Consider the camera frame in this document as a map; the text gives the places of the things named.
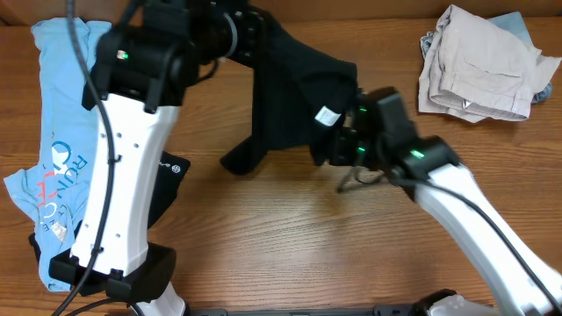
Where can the black garment with logo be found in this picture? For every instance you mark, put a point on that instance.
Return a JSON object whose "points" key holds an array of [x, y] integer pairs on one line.
{"points": [[171, 172]]}

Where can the pale blue folded cloth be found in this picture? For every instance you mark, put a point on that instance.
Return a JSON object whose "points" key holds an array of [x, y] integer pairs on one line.
{"points": [[513, 22]]}

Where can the light blue printed t-shirt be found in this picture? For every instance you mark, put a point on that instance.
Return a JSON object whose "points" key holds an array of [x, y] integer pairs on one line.
{"points": [[54, 193]]}

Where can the beige folded shorts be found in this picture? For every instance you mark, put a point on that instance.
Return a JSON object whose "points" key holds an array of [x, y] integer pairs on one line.
{"points": [[475, 70]]}

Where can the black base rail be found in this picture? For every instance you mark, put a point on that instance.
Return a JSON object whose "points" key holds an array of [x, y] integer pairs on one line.
{"points": [[377, 310]]}

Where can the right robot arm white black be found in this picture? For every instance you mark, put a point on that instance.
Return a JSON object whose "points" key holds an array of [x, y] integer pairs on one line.
{"points": [[381, 144]]}

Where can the black t-shirt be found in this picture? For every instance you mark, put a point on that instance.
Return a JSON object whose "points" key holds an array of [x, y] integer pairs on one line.
{"points": [[300, 96]]}

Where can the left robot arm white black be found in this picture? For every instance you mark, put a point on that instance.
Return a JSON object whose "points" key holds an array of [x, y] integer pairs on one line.
{"points": [[144, 65]]}

